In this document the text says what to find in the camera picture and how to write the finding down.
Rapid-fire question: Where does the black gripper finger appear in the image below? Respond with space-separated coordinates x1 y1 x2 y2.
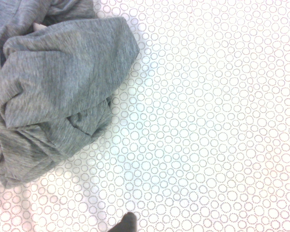
107 212 139 232

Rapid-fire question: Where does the grey heathered garment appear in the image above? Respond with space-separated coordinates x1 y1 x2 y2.
0 0 141 189

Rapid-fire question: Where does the white bed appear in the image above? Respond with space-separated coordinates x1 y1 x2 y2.
0 0 290 232

